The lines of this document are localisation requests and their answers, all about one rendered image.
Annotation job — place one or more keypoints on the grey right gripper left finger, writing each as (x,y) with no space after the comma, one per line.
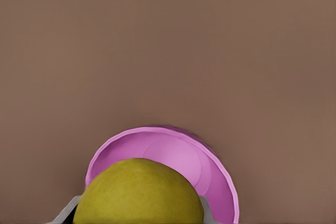
(67,209)

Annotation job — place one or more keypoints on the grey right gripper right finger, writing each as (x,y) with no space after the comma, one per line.
(208,209)

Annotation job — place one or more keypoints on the yellow-green apple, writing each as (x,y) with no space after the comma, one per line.
(139,195)

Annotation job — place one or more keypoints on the pink bowl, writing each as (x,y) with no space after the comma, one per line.
(210,171)

